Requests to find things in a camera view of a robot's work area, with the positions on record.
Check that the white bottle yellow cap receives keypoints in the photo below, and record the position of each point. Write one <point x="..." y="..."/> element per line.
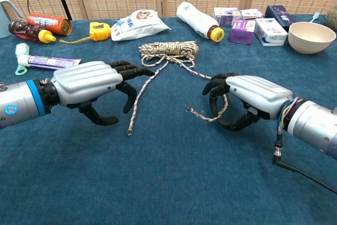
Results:
<point x="194" y="18"/>

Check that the dark blue box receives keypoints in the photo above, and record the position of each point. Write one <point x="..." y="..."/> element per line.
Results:
<point x="280" y="14"/>

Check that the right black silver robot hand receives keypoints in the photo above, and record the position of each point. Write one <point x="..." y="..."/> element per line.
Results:
<point x="260" y="93"/>

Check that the white purple carton box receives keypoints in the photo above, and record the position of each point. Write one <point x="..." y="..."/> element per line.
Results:
<point x="223" y="15"/>

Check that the white purple toothpaste tube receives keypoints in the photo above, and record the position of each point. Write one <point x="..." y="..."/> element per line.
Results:
<point x="47" y="62"/>

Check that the blue felt table mat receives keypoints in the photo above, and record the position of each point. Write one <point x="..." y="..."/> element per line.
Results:
<point x="158" y="177"/>

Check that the yellow tape measure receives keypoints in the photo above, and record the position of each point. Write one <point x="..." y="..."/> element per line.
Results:
<point x="100" y="32"/>

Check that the brown tea bottle yellow cap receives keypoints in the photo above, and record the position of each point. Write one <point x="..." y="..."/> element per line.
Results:
<point x="26" y="31"/>

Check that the red orange drink can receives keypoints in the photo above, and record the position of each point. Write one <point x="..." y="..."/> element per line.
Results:
<point x="47" y="23"/>

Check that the beige bowl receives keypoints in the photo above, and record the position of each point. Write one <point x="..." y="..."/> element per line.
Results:
<point x="310" y="39"/>

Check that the white blue box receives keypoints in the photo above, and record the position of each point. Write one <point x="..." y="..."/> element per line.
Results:
<point x="271" y="31"/>

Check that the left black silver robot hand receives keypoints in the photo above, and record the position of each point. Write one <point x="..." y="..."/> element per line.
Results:
<point x="87" y="80"/>

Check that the light blue spoon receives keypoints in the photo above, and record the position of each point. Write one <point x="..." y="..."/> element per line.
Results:
<point x="315" y="17"/>

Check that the white tissue packet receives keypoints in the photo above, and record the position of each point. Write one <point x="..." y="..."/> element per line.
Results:
<point x="251" y="14"/>

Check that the white plastic pitcher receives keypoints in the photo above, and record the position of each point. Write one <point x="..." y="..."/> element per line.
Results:
<point x="4" y="24"/>

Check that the small purple box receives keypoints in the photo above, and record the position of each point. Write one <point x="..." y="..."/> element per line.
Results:
<point x="241" y="31"/>

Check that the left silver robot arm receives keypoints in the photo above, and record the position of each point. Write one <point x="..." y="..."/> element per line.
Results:
<point x="21" y="101"/>

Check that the white salt bag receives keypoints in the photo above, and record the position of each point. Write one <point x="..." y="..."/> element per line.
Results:
<point x="137" y="26"/>

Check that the green white brush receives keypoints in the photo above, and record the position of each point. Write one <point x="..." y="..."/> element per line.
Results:
<point x="22" y="49"/>

